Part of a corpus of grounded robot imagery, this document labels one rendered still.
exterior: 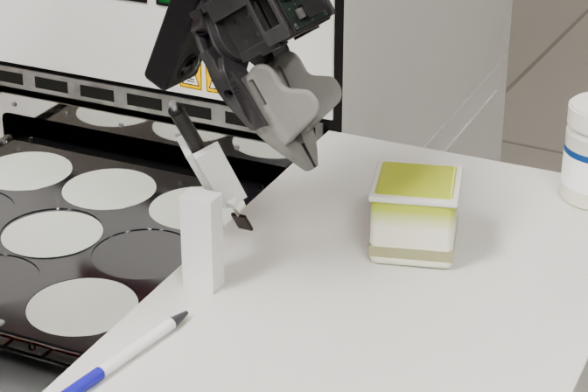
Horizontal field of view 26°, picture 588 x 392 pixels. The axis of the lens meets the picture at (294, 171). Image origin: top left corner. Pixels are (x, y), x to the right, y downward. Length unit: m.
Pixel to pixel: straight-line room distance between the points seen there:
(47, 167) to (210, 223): 0.46
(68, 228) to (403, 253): 0.38
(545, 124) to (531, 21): 0.96
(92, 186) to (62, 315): 0.26
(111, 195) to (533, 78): 2.98
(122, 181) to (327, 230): 0.33
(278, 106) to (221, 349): 0.19
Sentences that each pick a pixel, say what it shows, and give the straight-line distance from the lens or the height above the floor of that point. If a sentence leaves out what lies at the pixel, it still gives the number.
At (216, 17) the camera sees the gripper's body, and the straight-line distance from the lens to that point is 0.96.
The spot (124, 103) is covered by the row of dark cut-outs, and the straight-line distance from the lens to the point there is 1.46.
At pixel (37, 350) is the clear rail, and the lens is 1.12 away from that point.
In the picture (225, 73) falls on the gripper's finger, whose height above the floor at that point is 1.16.
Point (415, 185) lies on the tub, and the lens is 1.08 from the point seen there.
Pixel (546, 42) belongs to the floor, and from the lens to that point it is 4.57.
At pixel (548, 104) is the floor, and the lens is 4.03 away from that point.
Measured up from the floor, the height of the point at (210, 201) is 1.05.
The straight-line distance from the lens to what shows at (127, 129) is 1.46.
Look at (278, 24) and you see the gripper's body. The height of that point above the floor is 1.20.
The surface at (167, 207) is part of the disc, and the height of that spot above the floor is 0.90.
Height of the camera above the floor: 1.50
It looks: 25 degrees down
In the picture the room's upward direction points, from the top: straight up
